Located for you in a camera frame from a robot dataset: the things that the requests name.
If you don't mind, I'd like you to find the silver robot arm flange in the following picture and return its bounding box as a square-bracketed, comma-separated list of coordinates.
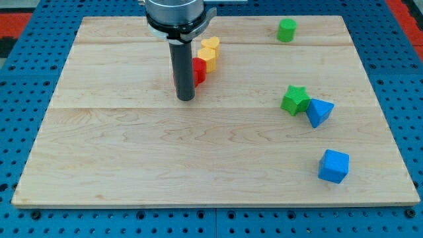
[138, 0, 247, 45]

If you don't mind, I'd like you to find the blue triangle block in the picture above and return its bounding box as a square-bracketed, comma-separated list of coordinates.
[306, 99, 334, 128]

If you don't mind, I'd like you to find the red block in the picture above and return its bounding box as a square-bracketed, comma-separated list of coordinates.
[192, 58, 206, 88]

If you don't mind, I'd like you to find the yellow hexagon block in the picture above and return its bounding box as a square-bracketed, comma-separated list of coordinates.
[197, 48, 217, 73]

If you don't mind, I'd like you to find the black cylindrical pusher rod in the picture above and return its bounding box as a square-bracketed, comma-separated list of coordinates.
[169, 42, 195, 101]

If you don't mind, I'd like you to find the wooden board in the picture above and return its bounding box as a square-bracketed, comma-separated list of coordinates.
[12, 15, 420, 209]

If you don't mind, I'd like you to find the yellow heart block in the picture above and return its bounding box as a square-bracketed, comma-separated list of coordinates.
[201, 36, 220, 58]

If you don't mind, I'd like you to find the green star block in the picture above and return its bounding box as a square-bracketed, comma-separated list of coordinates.
[280, 85, 311, 116]

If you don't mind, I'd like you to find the green cylinder block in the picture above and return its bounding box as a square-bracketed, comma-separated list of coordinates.
[276, 19, 297, 42]

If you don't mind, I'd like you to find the blue cube block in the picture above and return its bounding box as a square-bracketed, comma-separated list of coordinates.
[318, 149, 350, 184]

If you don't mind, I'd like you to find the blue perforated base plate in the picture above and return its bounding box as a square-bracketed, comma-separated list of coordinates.
[1, 1, 422, 237]

